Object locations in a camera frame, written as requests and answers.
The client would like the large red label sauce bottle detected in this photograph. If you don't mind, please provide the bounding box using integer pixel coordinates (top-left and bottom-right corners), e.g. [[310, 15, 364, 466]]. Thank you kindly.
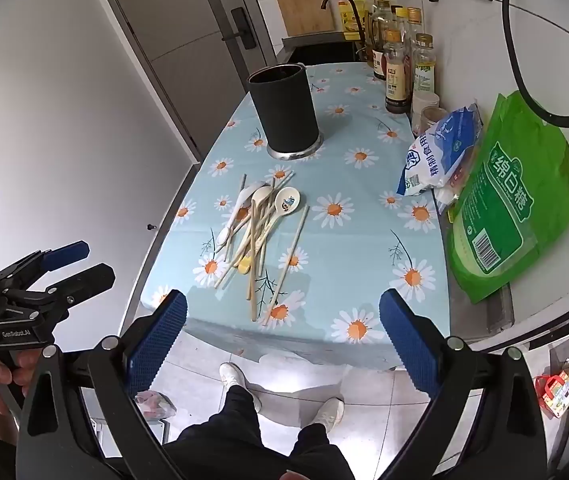
[[370, 1, 396, 82]]

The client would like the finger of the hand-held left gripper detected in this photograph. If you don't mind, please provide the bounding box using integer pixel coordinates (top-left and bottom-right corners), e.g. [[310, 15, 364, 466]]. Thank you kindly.
[[4, 262, 116, 313], [0, 241, 90, 291]]

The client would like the plain cream ceramic spoon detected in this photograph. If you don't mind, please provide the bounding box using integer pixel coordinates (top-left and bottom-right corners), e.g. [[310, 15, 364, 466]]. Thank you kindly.
[[234, 186, 276, 268]]

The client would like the person's right leg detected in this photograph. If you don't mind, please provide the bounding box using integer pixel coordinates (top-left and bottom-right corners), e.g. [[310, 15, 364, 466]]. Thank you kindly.
[[289, 397, 355, 480]]

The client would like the black door handle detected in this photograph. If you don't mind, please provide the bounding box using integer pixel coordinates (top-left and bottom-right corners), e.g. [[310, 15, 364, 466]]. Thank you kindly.
[[221, 7, 258, 51]]

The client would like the bunch of wooden chopsticks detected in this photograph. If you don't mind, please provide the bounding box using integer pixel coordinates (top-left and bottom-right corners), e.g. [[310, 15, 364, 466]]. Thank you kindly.
[[214, 172, 311, 323]]

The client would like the orange cap soy sauce bottle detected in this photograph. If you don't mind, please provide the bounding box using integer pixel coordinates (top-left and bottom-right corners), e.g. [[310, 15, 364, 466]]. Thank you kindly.
[[383, 29, 413, 114]]

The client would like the gold cap glass bottle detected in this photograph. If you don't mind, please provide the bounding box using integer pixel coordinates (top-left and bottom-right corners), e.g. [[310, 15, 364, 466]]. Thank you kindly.
[[407, 7, 424, 41]]

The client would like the black faucet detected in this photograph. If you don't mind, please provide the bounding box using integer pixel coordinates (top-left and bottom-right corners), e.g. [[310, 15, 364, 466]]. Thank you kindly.
[[321, 0, 367, 43]]

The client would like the grey door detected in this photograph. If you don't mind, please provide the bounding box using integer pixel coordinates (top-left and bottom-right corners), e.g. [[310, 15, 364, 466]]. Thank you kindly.
[[89, 0, 285, 161]]

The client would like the slim white ceramic spoon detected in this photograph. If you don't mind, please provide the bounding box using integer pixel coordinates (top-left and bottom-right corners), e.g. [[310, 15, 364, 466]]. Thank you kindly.
[[216, 181, 269, 247]]

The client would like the blue and white salt bag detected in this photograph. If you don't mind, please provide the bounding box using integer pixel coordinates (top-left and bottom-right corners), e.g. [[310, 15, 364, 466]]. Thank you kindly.
[[397, 104, 485, 197]]

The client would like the green label oil bottle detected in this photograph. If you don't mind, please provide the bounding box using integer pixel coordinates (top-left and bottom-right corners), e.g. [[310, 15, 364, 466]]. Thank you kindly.
[[411, 33, 439, 95]]

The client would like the black utensil holder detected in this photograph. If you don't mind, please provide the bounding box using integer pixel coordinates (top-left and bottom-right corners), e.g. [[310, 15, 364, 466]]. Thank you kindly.
[[248, 62, 326, 161]]

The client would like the person's left leg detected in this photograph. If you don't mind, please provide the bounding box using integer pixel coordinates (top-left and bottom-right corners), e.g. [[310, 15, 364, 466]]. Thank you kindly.
[[164, 362, 275, 480]]

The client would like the large oil bottle with handle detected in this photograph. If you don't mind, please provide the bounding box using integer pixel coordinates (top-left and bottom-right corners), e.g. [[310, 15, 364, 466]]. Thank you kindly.
[[367, 0, 385, 56]]

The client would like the pink plastic bag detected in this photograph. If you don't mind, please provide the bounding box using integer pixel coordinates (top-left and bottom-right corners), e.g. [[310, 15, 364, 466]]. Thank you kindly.
[[137, 392, 178, 418]]

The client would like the steel sink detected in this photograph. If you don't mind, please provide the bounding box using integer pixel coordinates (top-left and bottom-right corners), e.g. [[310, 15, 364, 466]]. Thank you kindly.
[[282, 32, 367, 65]]

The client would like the white spoon with cartoon print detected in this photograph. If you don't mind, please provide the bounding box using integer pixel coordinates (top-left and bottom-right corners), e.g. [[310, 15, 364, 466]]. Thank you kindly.
[[249, 187, 301, 261]]

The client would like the brown powder jar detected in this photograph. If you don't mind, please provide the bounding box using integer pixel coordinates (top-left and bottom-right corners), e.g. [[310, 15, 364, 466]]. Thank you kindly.
[[421, 106, 449, 136]]

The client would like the green sugar bag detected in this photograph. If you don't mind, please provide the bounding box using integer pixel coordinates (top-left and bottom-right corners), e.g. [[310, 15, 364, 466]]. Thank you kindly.
[[448, 91, 569, 305]]

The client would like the wooden cutting board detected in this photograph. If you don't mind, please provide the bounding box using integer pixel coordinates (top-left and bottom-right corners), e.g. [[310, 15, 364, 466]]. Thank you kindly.
[[271, 0, 335, 37]]

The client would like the daisy print tablecloth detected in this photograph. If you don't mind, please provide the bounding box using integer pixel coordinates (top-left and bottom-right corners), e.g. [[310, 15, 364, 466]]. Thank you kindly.
[[139, 62, 452, 371]]

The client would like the white lidded jar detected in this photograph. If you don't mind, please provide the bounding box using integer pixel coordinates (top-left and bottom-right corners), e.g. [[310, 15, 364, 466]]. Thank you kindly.
[[411, 91, 440, 133]]

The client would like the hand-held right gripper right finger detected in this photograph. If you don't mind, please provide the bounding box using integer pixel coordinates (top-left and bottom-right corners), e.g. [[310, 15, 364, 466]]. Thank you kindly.
[[379, 288, 550, 480]]

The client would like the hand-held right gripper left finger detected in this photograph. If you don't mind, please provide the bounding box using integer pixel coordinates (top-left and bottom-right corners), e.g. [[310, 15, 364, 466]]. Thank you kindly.
[[16, 289, 188, 480]]

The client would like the yellow plastic jug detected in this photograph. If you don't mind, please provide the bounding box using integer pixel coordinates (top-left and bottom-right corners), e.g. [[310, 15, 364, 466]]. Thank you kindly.
[[337, 0, 369, 41]]

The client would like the person's leg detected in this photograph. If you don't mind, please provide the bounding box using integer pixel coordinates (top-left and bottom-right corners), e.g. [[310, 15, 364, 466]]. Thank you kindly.
[[164, 362, 275, 480], [289, 397, 355, 480]]

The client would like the red patterned packet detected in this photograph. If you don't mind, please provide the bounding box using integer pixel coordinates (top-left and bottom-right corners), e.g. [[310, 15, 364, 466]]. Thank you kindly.
[[535, 374, 569, 418]]

